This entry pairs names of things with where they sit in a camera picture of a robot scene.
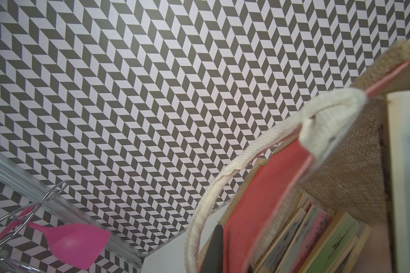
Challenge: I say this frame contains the chrome stand with pink cups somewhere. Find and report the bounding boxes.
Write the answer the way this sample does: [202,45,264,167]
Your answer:
[0,180,110,273]

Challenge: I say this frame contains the burlap red striped tote bag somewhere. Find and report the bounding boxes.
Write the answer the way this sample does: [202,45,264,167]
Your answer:
[184,40,410,273]

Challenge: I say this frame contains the green folding fan in bag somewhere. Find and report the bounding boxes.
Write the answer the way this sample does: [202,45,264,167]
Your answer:
[305,212,359,273]

